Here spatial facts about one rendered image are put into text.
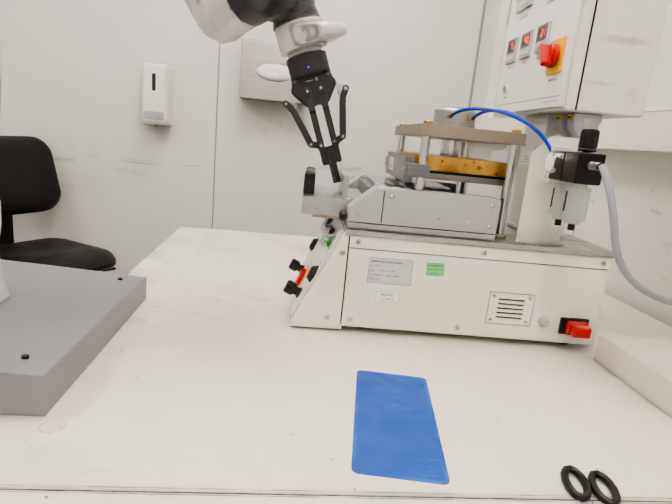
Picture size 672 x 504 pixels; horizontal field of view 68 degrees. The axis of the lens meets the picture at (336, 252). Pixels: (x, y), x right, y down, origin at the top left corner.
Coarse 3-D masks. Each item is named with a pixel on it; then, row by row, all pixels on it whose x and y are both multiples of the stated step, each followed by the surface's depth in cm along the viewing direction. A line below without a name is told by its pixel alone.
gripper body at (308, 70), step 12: (288, 60) 90; (300, 60) 88; (312, 60) 88; (324, 60) 90; (300, 72) 89; (312, 72) 89; (324, 72) 91; (300, 84) 92; (312, 84) 92; (324, 84) 92; (300, 96) 92; (312, 96) 92
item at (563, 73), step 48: (528, 0) 95; (576, 0) 78; (624, 0) 76; (528, 48) 93; (576, 48) 77; (624, 48) 77; (528, 96) 93; (576, 96) 79; (624, 96) 79; (528, 144) 98; (576, 144) 82; (528, 192) 83; (528, 240) 85
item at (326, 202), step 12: (348, 180) 89; (324, 192) 95; (336, 192) 97; (348, 192) 99; (312, 204) 87; (324, 204) 87; (336, 204) 87; (312, 216) 89; (324, 216) 89; (336, 216) 89
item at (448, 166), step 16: (448, 144) 94; (416, 160) 86; (432, 160) 86; (448, 160) 86; (464, 160) 87; (480, 160) 87; (432, 176) 87; (448, 176) 87; (464, 176) 88; (480, 176) 88; (496, 176) 87
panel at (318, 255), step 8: (336, 224) 96; (336, 232) 90; (336, 240) 85; (312, 248) 111; (320, 248) 99; (328, 248) 86; (312, 256) 105; (320, 256) 93; (328, 256) 85; (304, 264) 111; (312, 264) 98; (320, 264) 87; (304, 280) 96; (312, 280) 86; (304, 288) 90; (304, 296) 86; (296, 304) 89
